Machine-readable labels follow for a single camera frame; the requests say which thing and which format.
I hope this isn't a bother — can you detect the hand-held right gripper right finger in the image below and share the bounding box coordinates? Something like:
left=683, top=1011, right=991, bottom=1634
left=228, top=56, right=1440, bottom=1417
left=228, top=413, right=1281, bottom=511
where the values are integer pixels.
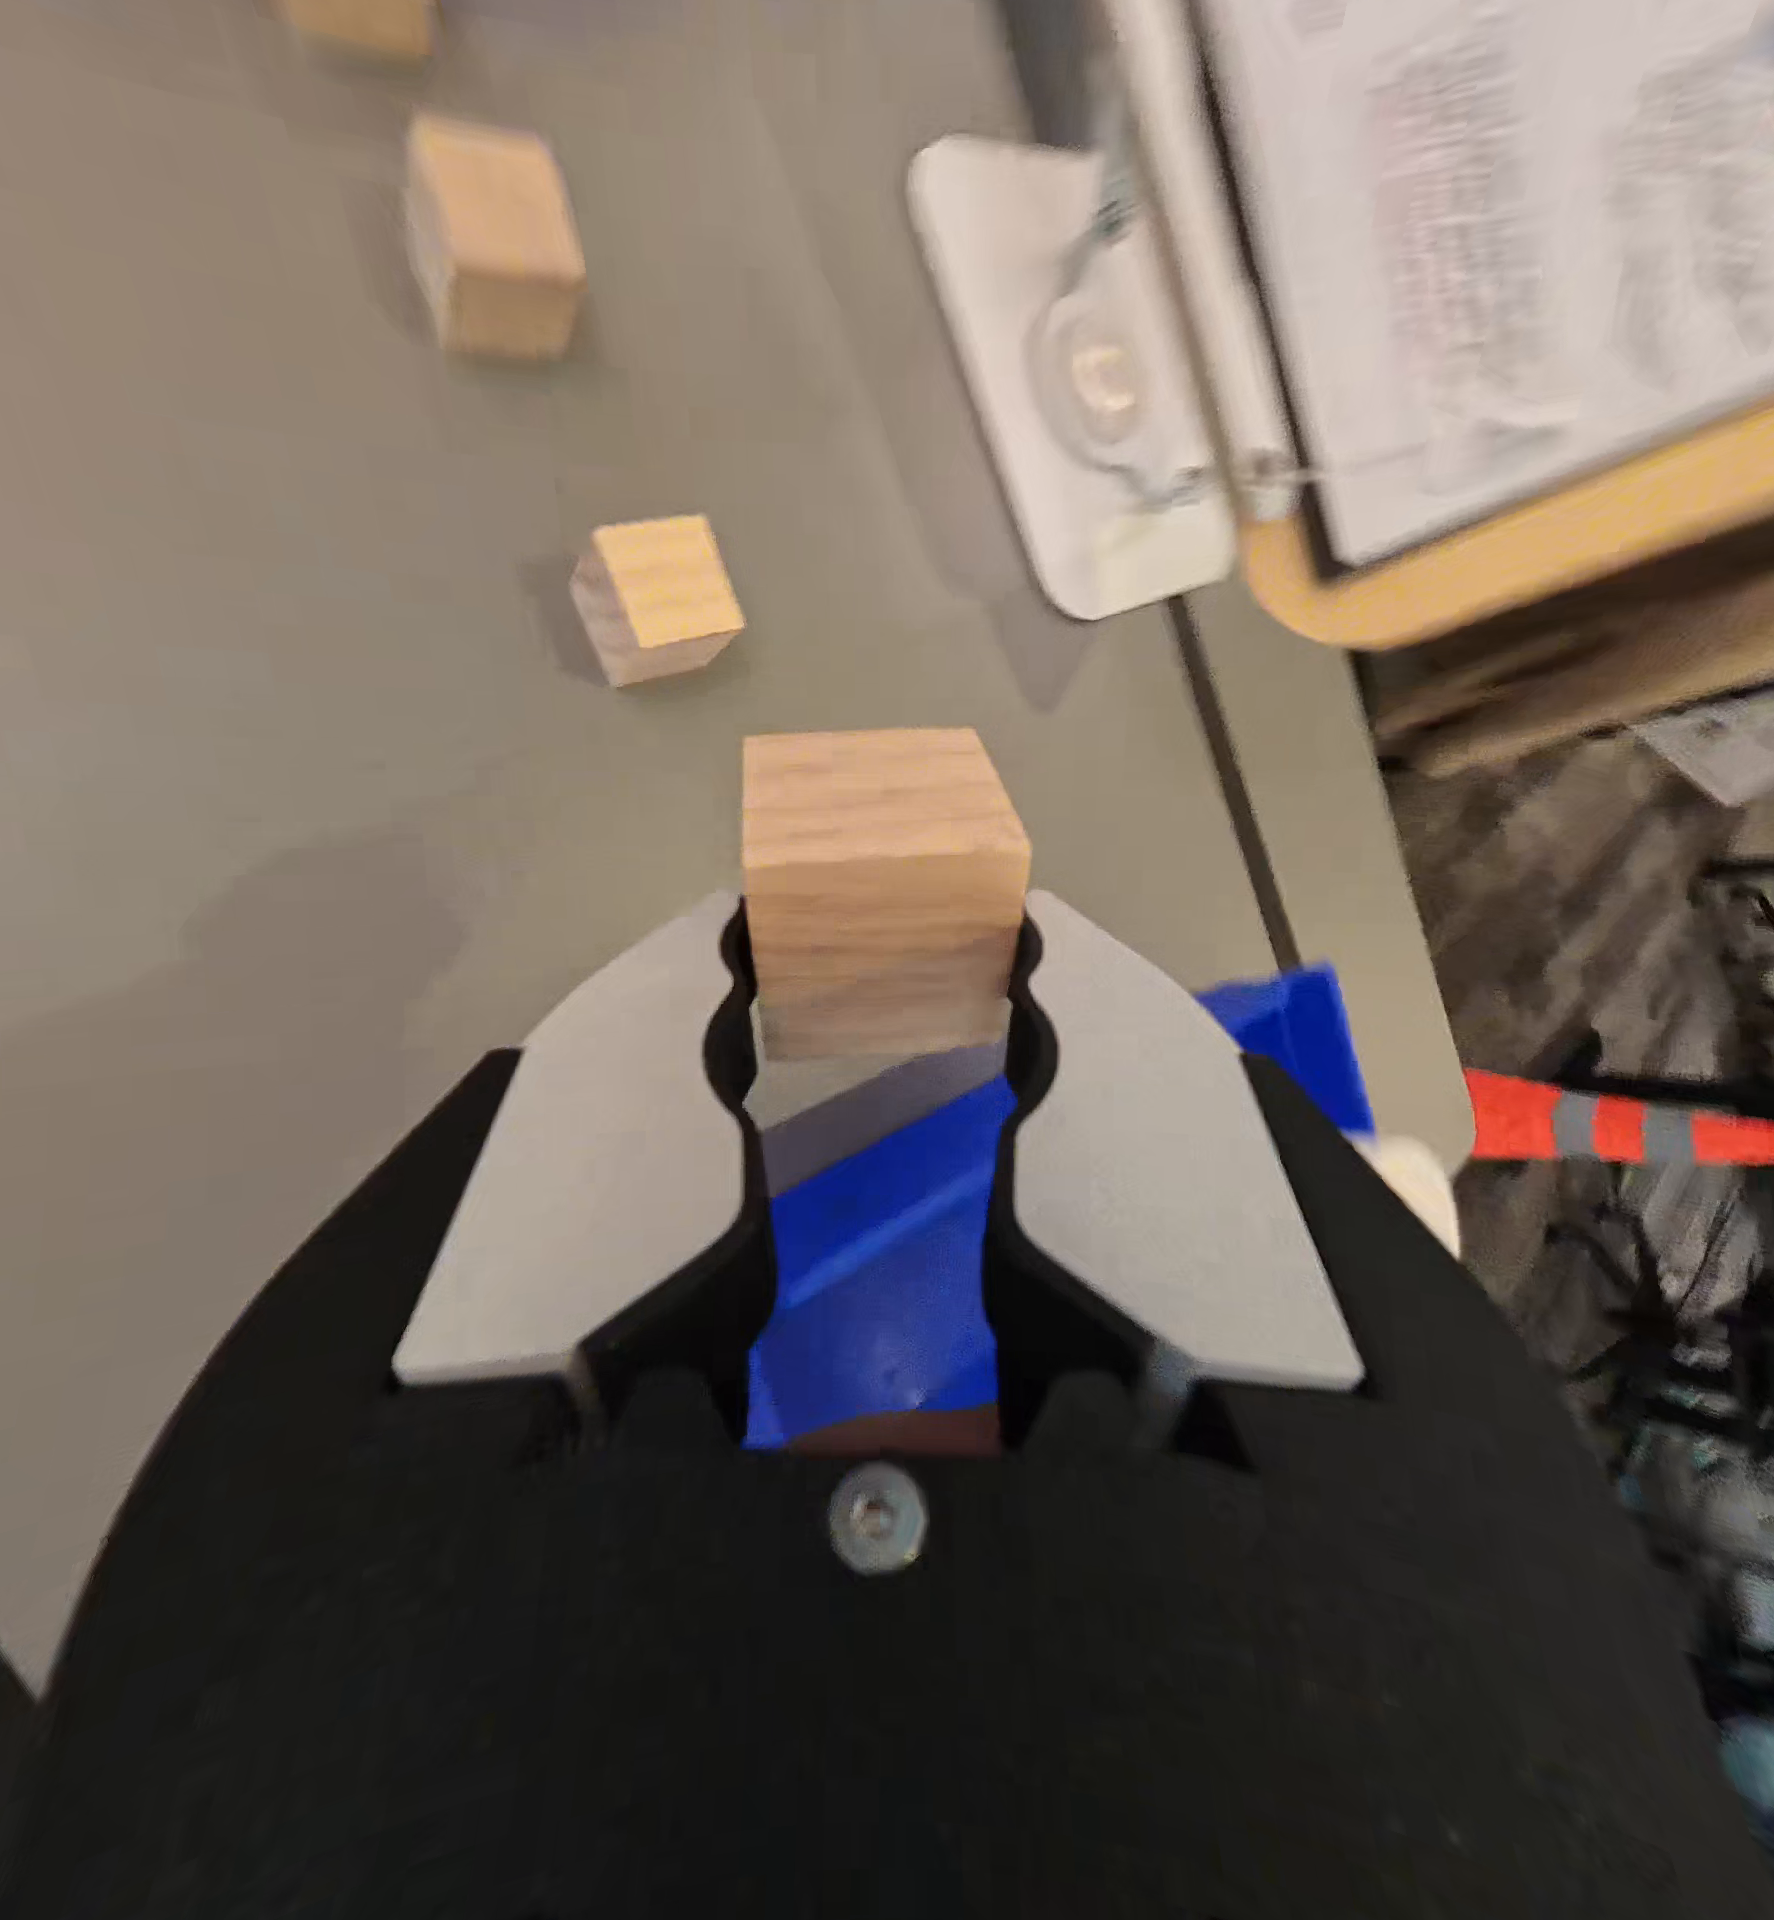
left=980, top=896, right=1370, bottom=1453

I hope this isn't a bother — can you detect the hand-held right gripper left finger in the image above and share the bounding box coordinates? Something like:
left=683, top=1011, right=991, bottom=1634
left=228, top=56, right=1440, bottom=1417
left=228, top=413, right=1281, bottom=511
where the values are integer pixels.
left=396, top=896, right=783, bottom=1453

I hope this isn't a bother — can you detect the blue plastic bin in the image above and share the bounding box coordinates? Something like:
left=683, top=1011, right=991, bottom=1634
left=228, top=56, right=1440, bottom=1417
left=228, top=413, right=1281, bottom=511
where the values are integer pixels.
left=747, top=970, right=1385, bottom=1453

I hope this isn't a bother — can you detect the light wooden cube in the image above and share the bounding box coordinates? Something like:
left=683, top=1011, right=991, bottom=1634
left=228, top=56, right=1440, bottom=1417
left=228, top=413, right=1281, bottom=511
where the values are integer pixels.
left=273, top=0, right=439, bottom=63
left=404, top=113, right=592, bottom=357
left=740, top=727, right=1032, bottom=1069
left=563, top=511, right=747, bottom=690

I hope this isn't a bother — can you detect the red grey striped bar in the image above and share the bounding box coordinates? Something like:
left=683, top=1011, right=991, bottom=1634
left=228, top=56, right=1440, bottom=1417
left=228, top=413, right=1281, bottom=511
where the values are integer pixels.
left=1462, top=1069, right=1774, bottom=1175

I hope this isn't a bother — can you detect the white paper sheet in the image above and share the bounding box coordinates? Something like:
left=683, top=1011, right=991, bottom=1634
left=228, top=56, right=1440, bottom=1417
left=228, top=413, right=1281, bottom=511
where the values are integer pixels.
left=1636, top=703, right=1774, bottom=804

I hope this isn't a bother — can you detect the wooden document stand white base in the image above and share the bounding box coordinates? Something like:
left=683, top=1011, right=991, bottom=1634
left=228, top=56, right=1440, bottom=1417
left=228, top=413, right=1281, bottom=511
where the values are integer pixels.
left=905, top=0, right=1774, bottom=659

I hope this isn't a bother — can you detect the printed instruction sheet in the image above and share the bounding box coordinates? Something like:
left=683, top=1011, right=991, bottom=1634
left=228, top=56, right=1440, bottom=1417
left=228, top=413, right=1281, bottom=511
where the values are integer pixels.
left=1199, top=0, right=1774, bottom=565

